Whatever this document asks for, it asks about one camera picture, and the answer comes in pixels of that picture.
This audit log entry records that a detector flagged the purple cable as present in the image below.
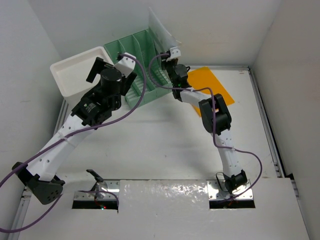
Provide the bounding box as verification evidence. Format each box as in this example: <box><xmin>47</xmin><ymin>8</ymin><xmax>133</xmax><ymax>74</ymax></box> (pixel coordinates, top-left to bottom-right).
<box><xmin>148</xmin><ymin>51</ymin><xmax>263</xmax><ymax>201</ymax></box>
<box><xmin>0</xmin><ymin>53</ymin><xmax>147</xmax><ymax>233</ymax></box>

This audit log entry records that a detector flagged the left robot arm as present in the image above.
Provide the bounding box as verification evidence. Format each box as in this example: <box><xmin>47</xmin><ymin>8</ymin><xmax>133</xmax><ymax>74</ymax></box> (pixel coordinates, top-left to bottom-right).
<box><xmin>12</xmin><ymin>53</ymin><xmax>137</xmax><ymax>205</ymax></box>

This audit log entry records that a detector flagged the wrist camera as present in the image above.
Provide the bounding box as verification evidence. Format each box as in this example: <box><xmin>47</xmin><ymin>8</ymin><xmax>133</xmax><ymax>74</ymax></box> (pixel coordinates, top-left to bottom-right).
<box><xmin>114</xmin><ymin>52</ymin><xmax>136</xmax><ymax>78</ymax></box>
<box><xmin>165</xmin><ymin>46</ymin><xmax>181</xmax><ymax>62</ymax></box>

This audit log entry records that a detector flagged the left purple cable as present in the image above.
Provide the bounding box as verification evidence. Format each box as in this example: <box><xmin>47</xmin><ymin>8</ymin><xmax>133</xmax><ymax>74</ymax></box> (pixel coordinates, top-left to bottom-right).
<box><xmin>0</xmin><ymin>53</ymin><xmax>147</xmax><ymax>233</ymax></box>

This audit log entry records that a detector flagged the white drawer cabinet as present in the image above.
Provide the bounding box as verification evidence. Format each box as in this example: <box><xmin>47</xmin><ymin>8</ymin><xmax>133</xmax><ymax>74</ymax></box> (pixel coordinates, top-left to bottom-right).
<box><xmin>50</xmin><ymin>46</ymin><xmax>113</xmax><ymax>108</ymax></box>

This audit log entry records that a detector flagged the orange plastic folder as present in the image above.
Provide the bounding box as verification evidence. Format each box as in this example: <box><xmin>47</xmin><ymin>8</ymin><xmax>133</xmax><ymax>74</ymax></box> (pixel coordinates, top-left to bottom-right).
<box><xmin>188</xmin><ymin>66</ymin><xmax>235</xmax><ymax>106</ymax></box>

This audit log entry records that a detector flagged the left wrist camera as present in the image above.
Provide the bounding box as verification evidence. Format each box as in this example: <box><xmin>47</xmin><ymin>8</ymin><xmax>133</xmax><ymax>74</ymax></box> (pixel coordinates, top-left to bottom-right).
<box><xmin>114</xmin><ymin>52</ymin><xmax>136</xmax><ymax>78</ymax></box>

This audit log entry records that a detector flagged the clear document sleeve with paper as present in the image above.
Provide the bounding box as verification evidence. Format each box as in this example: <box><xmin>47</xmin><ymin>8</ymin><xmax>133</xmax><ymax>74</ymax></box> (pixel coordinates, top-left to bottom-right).
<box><xmin>148</xmin><ymin>7</ymin><xmax>181</xmax><ymax>54</ymax></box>

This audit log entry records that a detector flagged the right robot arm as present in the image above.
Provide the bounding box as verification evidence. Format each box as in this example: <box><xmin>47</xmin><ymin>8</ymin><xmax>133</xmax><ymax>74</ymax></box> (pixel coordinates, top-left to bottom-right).
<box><xmin>162</xmin><ymin>60</ymin><xmax>248</xmax><ymax>194</ymax></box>

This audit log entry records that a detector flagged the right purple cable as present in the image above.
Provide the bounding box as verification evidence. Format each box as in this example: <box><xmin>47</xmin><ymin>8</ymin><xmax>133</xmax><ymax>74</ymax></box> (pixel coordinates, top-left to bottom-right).
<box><xmin>148</xmin><ymin>51</ymin><xmax>263</xmax><ymax>201</ymax></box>

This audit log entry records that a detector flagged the green file organizer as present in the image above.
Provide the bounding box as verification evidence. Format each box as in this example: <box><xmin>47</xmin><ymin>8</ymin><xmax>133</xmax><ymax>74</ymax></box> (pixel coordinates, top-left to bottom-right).
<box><xmin>103</xmin><ymin>29</ymin><xmax>172</xmax><ymax>108</ymax></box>

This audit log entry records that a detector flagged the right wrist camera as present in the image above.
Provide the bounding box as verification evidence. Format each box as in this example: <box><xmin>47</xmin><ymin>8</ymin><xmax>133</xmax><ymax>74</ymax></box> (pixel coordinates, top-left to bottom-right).
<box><xmin>165</xmin><ymin>46</ymin><xmax>181</xmax><ymax>62</ymax></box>

